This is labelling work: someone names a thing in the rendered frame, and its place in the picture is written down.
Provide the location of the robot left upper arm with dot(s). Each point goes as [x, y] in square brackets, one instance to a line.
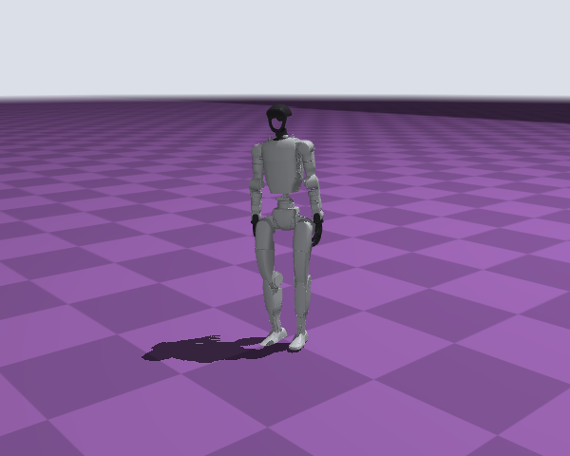
[306, 149]

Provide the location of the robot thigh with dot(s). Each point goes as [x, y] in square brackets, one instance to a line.
[302, 246]
[265, 252]

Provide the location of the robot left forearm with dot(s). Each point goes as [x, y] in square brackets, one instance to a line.
[315, 201]

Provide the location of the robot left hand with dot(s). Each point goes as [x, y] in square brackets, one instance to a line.
[318, 229]

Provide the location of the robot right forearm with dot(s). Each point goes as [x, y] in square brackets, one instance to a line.
[255, 202]

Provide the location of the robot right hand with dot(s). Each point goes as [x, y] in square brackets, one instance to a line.
[254, 222]

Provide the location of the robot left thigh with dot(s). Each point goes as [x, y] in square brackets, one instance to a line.
[302, 246]

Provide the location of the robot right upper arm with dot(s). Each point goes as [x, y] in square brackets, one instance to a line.
[257, 182]

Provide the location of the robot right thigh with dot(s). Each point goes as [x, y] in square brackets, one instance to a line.
[265, 252]

